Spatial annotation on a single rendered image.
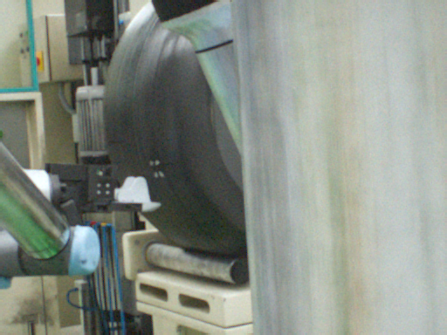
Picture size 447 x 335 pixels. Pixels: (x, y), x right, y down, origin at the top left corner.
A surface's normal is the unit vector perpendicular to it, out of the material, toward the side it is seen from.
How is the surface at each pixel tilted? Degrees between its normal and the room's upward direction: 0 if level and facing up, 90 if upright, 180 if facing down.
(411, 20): 90
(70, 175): 90
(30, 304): 90
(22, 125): 90
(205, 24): 154
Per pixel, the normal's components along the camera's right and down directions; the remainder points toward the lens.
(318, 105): -0.39, 0.07
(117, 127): -0.84, 0.12
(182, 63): -0.26, -0.19
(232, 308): 0.52, 0.01
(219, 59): -0.61, 0.44
